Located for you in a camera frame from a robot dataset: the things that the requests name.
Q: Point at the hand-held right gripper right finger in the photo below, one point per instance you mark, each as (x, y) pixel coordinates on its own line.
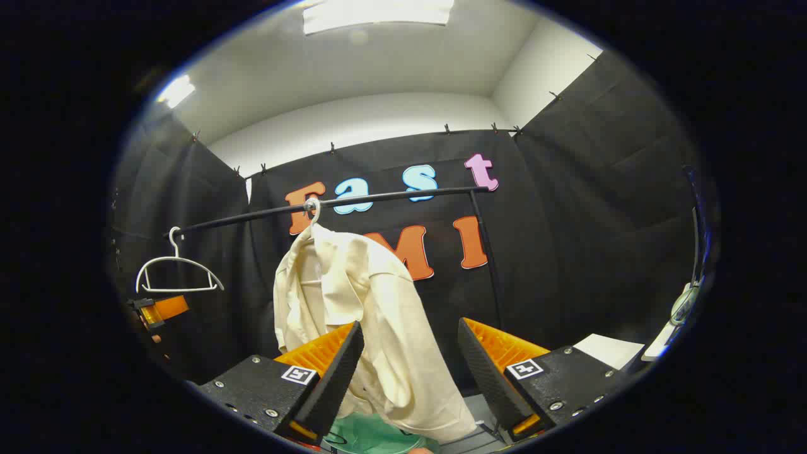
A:
(488, 372)

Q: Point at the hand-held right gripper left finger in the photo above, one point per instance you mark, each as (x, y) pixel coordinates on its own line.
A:
(334, 378)

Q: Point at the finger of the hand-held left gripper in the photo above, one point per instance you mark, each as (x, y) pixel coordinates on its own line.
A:
(167, 307)

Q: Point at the green laundry hamper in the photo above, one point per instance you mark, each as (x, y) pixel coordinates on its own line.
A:
(372, 435)

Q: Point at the cream shirt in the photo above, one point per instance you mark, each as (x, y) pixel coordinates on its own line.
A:
(378, 302)

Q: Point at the white clothes hanger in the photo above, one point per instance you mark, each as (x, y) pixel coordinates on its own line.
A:
(176, 290)
(313, 208)

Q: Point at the white panel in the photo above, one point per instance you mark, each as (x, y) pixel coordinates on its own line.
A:
(608, 350)

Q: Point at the black backdrop cloth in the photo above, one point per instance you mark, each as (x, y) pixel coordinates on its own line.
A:
(580, 239)

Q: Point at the white strip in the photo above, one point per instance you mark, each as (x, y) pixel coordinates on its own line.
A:
(659, 343)

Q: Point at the small ceiling light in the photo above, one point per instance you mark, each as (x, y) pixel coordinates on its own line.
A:
(176, 91)

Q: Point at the row of small backdrop clips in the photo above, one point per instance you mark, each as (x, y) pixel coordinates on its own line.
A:
(446, 128)

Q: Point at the large ceiling light panel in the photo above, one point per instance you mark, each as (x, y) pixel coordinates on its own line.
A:
(378, 14)

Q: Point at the black clothes rail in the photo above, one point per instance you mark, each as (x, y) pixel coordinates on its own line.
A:
(391, 197)

